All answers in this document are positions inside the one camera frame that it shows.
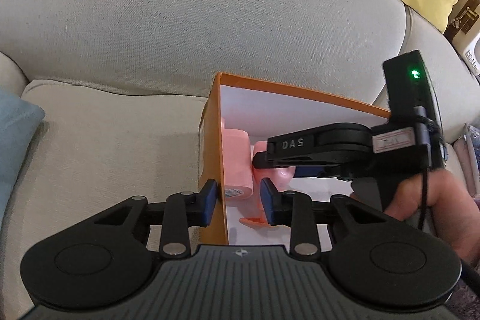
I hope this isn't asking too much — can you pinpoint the beige fabric sofa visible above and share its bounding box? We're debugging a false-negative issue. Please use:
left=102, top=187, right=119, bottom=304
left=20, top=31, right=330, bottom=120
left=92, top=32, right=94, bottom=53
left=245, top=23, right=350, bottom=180
left=1, top=0, right=479, bottom=319

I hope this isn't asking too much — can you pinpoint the pink tube orange cap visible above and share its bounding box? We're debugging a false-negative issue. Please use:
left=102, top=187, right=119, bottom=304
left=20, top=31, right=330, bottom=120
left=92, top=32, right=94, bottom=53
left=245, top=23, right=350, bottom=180
left=239, top=140, right=295, bottom=229

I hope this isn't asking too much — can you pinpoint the orange cardboard box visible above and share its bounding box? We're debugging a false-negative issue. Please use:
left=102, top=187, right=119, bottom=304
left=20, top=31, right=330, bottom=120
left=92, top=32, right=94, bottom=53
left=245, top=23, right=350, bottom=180
left=199, top=73, right=389, bottom=246

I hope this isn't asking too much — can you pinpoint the light blue cushion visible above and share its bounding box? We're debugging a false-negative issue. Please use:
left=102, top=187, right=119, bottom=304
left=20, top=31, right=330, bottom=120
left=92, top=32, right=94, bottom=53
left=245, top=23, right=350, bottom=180
left=0, top=90, right=45, bottom=222

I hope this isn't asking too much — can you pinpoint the person's right hand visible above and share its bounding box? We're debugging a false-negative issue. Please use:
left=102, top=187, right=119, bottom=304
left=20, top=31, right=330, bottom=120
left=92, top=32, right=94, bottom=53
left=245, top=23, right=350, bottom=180
left=385, top=170, right=480, bottom=266

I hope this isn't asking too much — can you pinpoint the pink cylindrical bottle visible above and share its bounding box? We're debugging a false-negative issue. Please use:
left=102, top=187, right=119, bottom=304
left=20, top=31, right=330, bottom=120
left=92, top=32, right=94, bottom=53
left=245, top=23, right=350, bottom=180
left=221, top=121, right=253, bottom=201

